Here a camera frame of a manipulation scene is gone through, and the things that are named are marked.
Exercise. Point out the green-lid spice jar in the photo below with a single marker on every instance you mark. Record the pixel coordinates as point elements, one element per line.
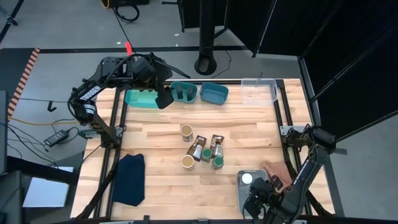
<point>218,161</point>
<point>206,154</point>

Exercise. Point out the clear plastic bin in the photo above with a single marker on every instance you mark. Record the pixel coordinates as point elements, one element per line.
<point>258,91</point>

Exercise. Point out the black equipment case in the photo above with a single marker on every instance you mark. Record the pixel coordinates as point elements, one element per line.
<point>124,2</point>

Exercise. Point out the navy blue cloth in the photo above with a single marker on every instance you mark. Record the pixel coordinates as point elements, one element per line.
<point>129,180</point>

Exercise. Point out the blue plastic bin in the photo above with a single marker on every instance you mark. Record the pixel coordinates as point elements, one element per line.
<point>214,93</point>

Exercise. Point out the gold-lid spice jar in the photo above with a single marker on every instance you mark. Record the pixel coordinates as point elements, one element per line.
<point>186,130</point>
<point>187,161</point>

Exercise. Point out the grey table stand leg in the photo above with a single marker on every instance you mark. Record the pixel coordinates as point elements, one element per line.
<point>335,186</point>

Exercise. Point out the brown foil spice packet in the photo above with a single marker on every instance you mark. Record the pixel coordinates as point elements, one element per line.
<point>196,147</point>
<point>217,143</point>

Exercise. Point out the white-lid spice jar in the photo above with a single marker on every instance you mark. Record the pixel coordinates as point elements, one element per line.
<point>247,178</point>

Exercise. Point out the white board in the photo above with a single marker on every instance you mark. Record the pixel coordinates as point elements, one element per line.
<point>46,189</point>

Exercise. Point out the black tripod leg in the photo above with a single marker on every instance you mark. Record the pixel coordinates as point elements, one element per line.
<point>11,20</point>

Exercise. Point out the dark side desk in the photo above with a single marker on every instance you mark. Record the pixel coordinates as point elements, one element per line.
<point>37,172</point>

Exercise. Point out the black hook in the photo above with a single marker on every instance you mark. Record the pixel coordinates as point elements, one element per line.
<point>51,107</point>

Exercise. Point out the grey plastic bin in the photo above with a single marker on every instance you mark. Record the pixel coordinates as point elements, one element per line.
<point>241,194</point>

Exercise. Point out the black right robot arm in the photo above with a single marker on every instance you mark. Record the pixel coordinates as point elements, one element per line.
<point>306,168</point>

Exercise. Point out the black tower pole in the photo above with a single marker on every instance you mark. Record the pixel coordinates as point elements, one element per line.
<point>206,31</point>

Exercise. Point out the black power adapter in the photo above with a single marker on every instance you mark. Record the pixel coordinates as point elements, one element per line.
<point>56,137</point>

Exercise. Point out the small teal plastic bin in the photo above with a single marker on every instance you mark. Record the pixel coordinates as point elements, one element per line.
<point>184,96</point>

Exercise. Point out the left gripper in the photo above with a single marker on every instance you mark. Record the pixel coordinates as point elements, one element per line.
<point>146,71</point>

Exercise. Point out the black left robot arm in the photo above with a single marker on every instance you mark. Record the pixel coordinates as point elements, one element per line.
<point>90,92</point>

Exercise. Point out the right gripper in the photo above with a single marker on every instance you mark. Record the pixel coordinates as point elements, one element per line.
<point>272,200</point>

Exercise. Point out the red tape tag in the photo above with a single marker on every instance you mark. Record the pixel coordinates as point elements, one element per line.
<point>128,48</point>

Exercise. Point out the black curtain panel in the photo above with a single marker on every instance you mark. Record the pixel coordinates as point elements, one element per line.
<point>348,62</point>
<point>189,12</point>
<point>245,21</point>

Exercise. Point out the black hazard-striped mat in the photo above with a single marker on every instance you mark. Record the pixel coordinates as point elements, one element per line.
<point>15,68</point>

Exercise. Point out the turquoise translucent tray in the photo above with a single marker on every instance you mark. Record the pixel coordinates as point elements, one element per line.
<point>140,99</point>

